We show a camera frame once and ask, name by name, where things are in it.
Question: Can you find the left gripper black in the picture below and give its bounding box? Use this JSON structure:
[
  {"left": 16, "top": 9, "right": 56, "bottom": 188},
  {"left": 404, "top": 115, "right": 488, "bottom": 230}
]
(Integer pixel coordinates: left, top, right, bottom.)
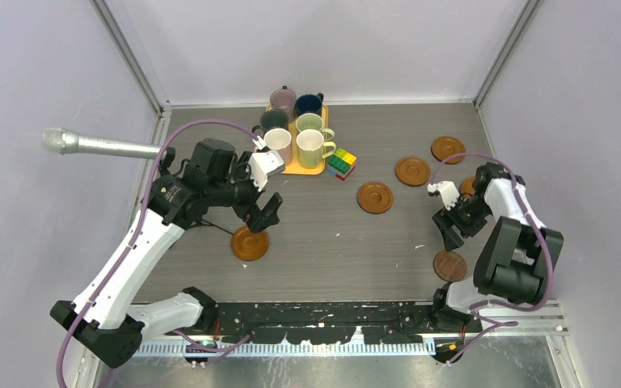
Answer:
[{"left": 209, "top": 153, "right": 282, "bottom": 232}]

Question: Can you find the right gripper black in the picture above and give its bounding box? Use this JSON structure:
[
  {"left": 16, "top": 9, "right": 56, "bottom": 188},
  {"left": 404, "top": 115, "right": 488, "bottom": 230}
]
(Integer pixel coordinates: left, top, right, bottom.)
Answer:
[{"left": 433, "top": 195, "right": 492, "bottom": 251}]

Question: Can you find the dark walnut coaster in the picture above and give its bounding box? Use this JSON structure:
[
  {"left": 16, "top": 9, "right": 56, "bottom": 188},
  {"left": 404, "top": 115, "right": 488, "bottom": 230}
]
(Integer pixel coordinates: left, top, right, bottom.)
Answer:
[{"left": 433, "top": 251, "right": 467, "bottom": 282}]

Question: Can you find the brown wooden coaster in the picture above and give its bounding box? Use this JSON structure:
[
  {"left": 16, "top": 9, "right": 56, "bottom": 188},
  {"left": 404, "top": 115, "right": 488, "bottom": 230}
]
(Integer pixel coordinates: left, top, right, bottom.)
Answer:
[
  {"left": 230, "top": 225, "right": 270, "bottom": 261},
  {"left": 395, "top": 156, "right": 431, "bottom": 187},
  {"left": 459, "top": 176, "right": 475, "bottom": 198},
  {"left": 430, "top": 136, "right": 467, "bottom": 164},
  {"left": 357, "top": 182, "right": 394, "bottom": 214}
]

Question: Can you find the yellow tray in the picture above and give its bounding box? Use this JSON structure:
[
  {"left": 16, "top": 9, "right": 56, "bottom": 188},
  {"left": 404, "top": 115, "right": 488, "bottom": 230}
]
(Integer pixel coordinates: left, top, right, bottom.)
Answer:
[{"left": 264, "top": 112, "right": 336, "bottom": 175}]

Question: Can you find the navy blue mug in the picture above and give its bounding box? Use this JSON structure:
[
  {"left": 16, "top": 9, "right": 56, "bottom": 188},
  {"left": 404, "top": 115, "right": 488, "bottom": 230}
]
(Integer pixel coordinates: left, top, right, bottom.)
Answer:
[{"left": 294, "top": 92, "right": 324, "bottom": 116}]

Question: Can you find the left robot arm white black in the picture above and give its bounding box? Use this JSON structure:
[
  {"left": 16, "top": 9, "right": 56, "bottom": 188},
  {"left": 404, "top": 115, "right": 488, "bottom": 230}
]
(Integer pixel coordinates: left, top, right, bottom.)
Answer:
[{"left": 50, "top": 139, "right": 285, "bottom": 369}]

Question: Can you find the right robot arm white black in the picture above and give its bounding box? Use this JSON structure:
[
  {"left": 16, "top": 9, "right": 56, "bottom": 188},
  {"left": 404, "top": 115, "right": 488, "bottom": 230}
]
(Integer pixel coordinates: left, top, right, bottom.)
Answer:
[{"left": 427, "top": 162, "right": 564, "bottom": 332}]

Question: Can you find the black microphone tripod stand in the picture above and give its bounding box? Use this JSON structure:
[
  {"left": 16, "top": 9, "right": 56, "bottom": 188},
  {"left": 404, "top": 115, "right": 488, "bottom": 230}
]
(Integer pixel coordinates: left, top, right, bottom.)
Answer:
[{"left": 168, "top": 219, "right": 234, "bottom": 251}]

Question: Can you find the pink white mug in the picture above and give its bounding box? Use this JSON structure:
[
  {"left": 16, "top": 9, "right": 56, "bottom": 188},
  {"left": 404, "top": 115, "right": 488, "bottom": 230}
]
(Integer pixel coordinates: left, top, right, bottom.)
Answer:
[{"left": 264, "top": 128, "right": 293, "bottom": 166}]

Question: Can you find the cream yellow mug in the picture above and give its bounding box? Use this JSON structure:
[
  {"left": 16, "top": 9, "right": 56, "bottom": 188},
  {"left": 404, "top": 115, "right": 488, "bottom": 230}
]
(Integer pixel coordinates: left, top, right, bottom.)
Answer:
[{"left": 296, "top": 129, "right": 336, "bottom": 169}]

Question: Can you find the colourful toy brick block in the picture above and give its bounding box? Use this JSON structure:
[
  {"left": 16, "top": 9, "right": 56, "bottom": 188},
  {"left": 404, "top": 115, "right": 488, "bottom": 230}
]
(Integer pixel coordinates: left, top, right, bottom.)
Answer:
[{"left": 326, "top": 148, "right": 357, "bottom": 181}]

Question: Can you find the dark green mug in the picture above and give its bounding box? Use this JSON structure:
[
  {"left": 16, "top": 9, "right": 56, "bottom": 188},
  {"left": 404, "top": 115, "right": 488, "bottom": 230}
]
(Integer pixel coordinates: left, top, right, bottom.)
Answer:
[{"left": 251, "top": 109, "right": 289, "bottom": 137}]

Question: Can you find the light green mug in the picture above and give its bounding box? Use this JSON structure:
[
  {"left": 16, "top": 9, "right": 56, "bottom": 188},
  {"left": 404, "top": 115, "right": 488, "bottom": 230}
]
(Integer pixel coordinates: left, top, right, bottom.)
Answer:
[{"left": 295, "top": 112, "right": 335, "bottom": 140}]

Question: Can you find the mauve mug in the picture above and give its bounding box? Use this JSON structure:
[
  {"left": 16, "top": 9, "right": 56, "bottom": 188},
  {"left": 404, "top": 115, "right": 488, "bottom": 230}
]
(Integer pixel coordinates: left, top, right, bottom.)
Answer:
[{"left": 269, "top": 85, "right": 297, "bottom": 122}]

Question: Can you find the silver microphone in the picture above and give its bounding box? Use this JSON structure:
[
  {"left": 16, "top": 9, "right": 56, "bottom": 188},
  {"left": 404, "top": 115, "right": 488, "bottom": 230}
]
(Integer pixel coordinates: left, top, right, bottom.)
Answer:
[{"left": 40, "top": 127, "right": 164, "bottom": 159}]

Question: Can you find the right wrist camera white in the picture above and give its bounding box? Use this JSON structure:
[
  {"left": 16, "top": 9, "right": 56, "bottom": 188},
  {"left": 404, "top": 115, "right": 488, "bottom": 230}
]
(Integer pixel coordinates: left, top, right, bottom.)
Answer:
[{"left": 427, "top": 181, "right": 460, "bottom": 210}]

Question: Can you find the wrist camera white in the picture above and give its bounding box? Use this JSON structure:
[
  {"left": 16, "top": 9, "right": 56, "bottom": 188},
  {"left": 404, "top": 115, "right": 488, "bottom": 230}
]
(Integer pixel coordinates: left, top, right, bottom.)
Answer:
[
  {"left": 427, "top": 181, "right": 460, "bottom": 210},
  {"left": 248, "top": 150, "right": 285, "bottom": 192}
]

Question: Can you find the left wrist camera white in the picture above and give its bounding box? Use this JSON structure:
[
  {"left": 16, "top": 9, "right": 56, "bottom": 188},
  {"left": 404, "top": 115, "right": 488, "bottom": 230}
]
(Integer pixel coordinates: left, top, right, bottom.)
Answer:
[{"left": 248, "top": 150, "right": 285, "bottom": 192}]

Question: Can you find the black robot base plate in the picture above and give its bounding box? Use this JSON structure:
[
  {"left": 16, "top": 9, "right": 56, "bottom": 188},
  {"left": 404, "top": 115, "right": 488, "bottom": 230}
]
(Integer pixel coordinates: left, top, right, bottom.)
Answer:
[{"left": 164, "top": 301, "right": 483, "bottom": 347}]

